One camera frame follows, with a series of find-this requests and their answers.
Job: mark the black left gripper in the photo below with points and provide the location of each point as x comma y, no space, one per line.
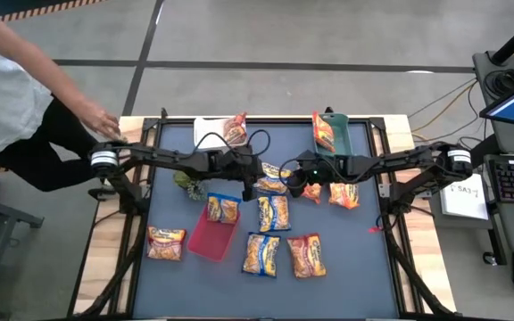
239,165

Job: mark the blue-grey table mat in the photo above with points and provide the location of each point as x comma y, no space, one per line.
350,285

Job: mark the white labelled paper box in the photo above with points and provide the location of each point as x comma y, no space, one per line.
462,200

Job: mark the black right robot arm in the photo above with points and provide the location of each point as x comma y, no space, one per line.
395,158

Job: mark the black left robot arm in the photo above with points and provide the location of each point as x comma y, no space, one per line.
163,156

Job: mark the red Maruchan noodle pack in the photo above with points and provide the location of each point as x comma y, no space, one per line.
307,257
234,131
166,244

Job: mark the black caster wheel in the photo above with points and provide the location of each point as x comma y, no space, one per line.
490,258

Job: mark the small green artificial plant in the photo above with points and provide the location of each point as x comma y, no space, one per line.
194,189

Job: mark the white plastic bin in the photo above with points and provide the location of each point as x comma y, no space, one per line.
208,131

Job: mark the black metal table frame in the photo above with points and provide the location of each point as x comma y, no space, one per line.
284,120

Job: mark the person's left hand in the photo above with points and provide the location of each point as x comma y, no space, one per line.
98,119

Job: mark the pink plastic bin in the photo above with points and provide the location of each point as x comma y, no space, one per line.
212,241

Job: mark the teal plastic bin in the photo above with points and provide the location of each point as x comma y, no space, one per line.
342,134

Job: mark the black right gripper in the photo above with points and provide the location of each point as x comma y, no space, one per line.
315,166

